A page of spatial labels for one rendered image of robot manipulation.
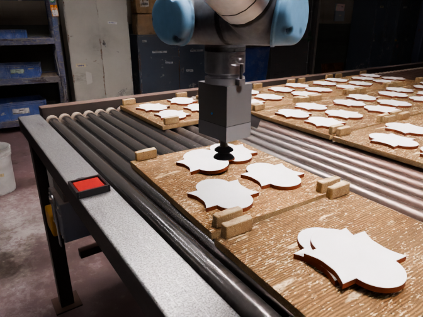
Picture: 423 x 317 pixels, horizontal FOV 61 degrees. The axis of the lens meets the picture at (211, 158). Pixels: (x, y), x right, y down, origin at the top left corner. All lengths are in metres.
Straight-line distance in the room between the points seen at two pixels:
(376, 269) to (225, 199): 0.31
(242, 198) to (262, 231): 0.11
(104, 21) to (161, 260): 4.68
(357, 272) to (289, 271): 0.09
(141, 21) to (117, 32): 0.44
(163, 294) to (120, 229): 0.20
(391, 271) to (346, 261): 0.06
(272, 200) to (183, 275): 0.27
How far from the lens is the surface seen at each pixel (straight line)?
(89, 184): 0.88
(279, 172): 0.87
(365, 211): 0.77
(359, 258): 0.59
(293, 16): 0.48
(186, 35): 0.55
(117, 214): 0.76
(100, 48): 5.14
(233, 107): 0.66
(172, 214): 0.76
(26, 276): 2.26
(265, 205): 0.74
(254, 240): 0.63
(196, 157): 0.94
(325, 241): 0.61
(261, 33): 0.49
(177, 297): 0.55
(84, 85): 5.16
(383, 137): 1.24
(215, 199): 0.73
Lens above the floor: 1.28
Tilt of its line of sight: 21 degrees down
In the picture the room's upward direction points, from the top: straight up
